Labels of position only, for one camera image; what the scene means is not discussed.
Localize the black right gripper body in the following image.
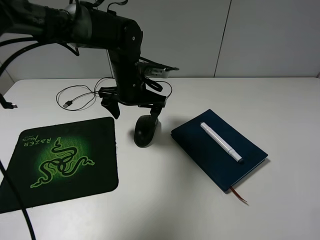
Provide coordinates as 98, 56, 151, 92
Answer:
98, 61, 166, 107

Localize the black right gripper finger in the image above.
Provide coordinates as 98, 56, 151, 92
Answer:
149, 105, 163, 129
101, 96, 120, 119

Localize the black wired computer mouse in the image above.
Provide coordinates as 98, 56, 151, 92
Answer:
133, 115, 159, 148

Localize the white marker pen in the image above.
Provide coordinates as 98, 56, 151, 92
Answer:
200, 122, 244, 163

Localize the black green Razer mouse pad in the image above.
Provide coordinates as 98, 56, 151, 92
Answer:
6, 117, 119, 208

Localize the dark blue hardcover notebook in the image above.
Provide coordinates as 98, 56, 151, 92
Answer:
171, 109, 268, 204

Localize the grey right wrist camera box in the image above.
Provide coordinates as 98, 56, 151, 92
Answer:
136, 60, 180, 79

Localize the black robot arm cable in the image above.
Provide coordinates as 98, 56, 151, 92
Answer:
0, 37, 38, 240

